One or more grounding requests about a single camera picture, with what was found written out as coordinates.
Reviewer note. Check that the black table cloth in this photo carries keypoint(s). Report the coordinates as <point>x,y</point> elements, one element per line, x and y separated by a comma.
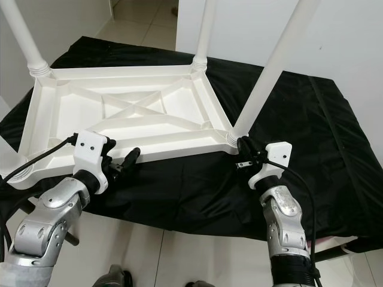
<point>323,119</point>

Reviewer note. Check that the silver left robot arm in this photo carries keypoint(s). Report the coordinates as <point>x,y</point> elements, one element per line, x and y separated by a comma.
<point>54,215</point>

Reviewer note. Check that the white plastic table top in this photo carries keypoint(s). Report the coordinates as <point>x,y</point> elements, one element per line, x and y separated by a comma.
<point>78,113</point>

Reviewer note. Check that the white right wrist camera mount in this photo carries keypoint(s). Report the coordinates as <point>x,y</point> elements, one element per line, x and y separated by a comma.
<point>278,152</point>

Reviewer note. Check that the grey robot foot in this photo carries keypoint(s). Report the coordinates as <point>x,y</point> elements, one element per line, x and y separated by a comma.
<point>115,276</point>
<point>200,284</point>

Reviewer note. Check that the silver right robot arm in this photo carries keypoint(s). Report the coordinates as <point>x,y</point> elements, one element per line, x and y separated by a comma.
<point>284,221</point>

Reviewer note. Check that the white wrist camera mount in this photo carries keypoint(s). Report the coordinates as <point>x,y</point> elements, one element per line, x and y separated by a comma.
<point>90,143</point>
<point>278,152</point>

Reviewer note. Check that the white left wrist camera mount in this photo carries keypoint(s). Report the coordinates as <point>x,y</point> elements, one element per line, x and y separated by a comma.
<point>90,143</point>

